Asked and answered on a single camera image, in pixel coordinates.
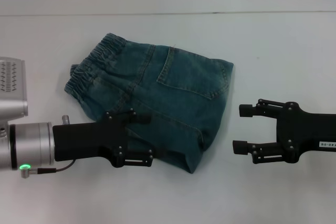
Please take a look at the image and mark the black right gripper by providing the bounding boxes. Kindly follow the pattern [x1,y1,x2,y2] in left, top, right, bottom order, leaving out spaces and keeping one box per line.
[232,99,336,165]

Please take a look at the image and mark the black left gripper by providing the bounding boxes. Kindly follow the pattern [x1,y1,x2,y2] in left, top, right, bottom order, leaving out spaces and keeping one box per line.
[52,108,169,168]

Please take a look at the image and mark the blue denim shorts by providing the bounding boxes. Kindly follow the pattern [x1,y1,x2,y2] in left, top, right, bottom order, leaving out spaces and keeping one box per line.
[64,33,235,175]

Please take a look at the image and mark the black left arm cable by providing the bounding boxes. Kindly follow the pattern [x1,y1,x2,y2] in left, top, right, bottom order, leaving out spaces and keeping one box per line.
[37,158,77,174]

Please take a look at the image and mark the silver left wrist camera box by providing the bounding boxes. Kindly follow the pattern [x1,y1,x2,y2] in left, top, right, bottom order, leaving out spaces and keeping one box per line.
[0,56,29,125]

